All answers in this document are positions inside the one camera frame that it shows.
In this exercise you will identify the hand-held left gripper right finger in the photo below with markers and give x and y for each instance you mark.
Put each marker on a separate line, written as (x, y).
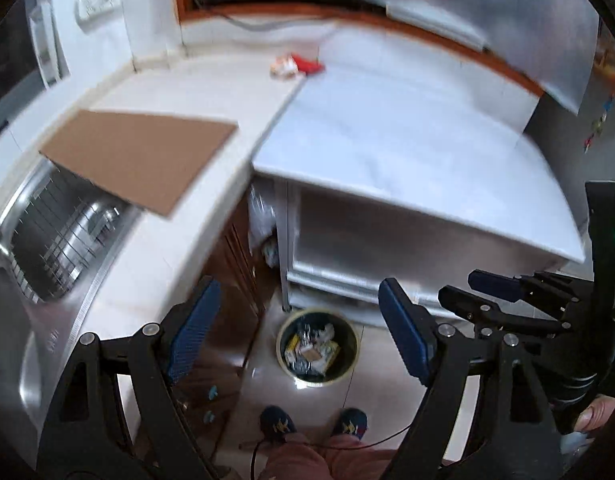
(405, 335)

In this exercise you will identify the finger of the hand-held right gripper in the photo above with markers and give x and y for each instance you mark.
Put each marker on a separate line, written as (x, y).
(495, 285)
(462, 305)

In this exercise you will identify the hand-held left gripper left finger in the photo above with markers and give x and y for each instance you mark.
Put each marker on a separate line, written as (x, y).
(195, 332)

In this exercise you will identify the round trash bin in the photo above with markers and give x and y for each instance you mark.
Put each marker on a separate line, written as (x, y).
(315, 379)

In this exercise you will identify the person's right hand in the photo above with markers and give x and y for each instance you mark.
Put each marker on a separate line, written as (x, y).
(595, 412)

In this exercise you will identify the brown wooden cabinet door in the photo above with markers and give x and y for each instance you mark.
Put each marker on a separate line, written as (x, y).
(232, 280)

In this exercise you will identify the heap of discarded packaging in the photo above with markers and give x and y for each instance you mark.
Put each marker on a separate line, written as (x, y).
(312, 350)

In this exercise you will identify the white storage cabinet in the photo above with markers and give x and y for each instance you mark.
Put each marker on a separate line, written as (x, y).
(347, 245)

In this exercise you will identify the person's left shoe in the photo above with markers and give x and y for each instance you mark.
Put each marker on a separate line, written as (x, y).
(277, 422)

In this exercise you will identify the clear plastic bag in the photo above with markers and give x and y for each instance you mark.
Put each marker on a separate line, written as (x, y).
(262, 225)

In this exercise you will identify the stainless steel sink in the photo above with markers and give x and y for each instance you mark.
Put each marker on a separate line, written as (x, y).
(52, 340)

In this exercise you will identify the person's pink trousers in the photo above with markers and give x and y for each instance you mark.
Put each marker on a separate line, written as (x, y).
(327, 462)

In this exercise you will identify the brown cardboard sheet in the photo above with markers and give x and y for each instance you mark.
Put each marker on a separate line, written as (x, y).
(137, 155)

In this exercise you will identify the wooden shelf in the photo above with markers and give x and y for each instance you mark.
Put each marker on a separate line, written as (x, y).
(610, 62)

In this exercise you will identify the white cup orange rim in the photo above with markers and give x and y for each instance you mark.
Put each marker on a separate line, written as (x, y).
(282, 67)

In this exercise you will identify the translucent plastic sheet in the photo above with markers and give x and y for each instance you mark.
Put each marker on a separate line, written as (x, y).
(487, 5)

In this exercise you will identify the red sauce packet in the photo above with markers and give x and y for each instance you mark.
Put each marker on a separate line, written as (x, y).
(307, 64)

